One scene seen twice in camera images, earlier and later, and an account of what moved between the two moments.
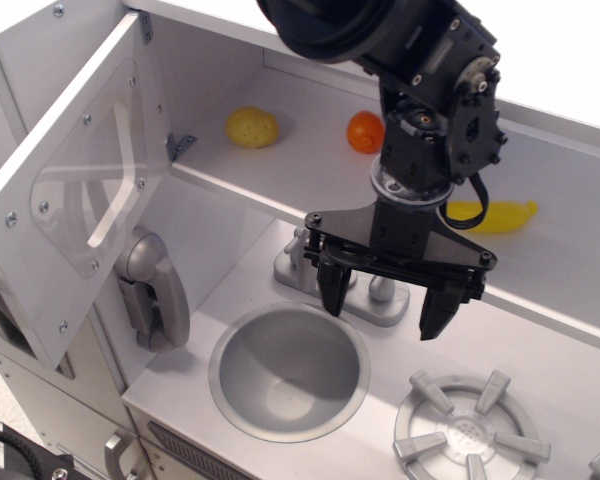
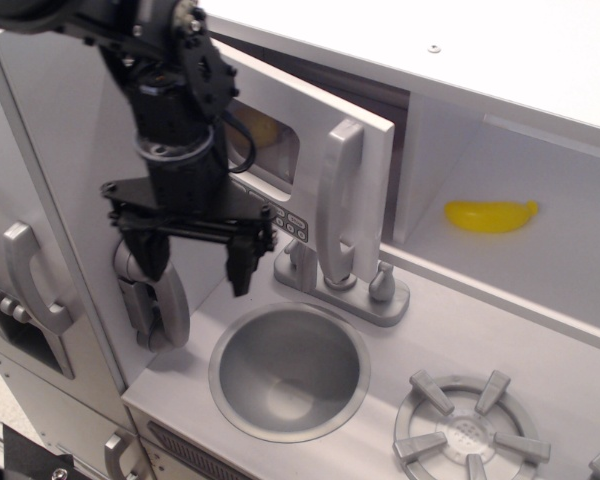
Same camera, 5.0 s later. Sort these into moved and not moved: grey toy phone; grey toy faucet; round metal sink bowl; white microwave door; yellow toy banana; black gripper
Moved: black gripper; white microwave door
Not moved: round metal sink bowl; grey toy faucet; yellow toy banana; grey toy phone
